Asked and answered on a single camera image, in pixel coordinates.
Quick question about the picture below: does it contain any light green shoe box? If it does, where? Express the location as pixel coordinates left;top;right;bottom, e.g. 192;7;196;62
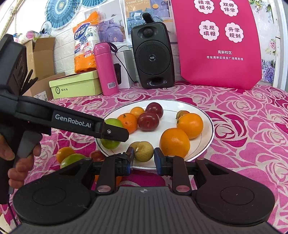
49;70;103;99

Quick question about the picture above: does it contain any small orange mandarin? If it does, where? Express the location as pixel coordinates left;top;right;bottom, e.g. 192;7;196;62
117;113;138;134

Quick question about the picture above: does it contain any person's left hand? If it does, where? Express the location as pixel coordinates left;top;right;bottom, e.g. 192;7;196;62
1;136;42;189

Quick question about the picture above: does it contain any blue paper fan decoration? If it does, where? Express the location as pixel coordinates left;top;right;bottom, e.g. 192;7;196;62
45;0;82;30

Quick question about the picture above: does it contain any green apple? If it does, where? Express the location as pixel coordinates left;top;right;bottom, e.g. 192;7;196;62
100;118;125;150
60;154;86;169

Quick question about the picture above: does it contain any pink thermos bottle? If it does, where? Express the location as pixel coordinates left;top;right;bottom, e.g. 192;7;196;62
94;42;119;96

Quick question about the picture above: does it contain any white ceramic plate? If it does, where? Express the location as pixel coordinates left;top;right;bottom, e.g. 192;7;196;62
95;99;215;161

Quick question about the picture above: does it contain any bedding poster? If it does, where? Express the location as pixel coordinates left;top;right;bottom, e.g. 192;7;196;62
123;0;172;35

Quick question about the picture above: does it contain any pink rose tablecloth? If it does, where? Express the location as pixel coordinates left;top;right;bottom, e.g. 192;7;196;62
0;80;288;234

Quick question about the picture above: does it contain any brown pear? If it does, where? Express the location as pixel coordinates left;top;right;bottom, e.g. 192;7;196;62
130;141;154;162

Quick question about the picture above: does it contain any red tomato-like fruit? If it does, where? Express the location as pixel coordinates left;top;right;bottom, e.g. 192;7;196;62
89;150;105;162

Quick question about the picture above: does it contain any pink tote bag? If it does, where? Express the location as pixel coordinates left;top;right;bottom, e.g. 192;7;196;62
171;1;262;90

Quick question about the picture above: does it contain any black speaker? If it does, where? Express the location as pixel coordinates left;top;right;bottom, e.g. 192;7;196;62
131;21;175;89

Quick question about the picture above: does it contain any orange fruit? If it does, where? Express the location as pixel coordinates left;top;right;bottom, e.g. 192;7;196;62
177;113;204;140

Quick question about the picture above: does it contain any dark red plum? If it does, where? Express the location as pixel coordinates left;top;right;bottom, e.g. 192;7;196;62
138;112;160;131

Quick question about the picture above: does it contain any large orange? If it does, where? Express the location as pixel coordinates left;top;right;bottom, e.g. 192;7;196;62
159;128;190;158

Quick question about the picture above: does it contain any open cardboard box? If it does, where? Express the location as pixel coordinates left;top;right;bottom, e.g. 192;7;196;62
24;37;65;101

